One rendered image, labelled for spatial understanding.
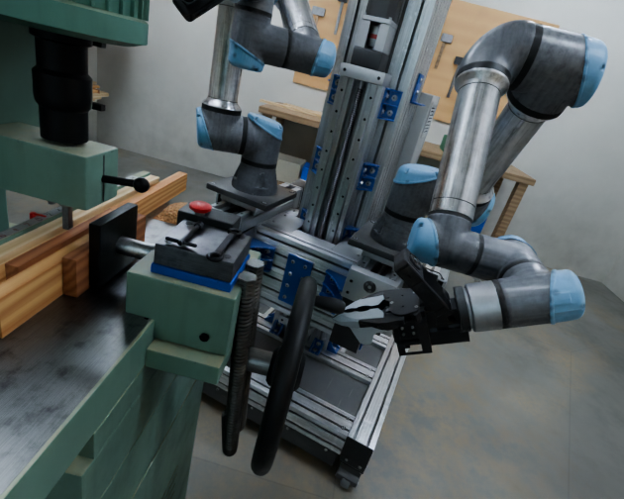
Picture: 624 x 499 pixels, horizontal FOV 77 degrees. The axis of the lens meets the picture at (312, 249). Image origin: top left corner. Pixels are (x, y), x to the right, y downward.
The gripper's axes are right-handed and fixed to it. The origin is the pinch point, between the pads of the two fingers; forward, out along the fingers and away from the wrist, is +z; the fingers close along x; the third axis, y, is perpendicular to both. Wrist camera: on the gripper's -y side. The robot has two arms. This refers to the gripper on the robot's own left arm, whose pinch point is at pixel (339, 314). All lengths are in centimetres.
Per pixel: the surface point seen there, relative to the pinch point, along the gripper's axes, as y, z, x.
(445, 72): -3, -59, 325
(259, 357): -1.9, 10.6, -11.0
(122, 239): -24.3, 22.4, -11.0
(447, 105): 23, -56, 324
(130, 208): -27.4, 21.6, -7.8
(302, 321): -10.0, 0.4, -14.8
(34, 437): -16.8, 17.9, -35.7
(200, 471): 65, 65, 18
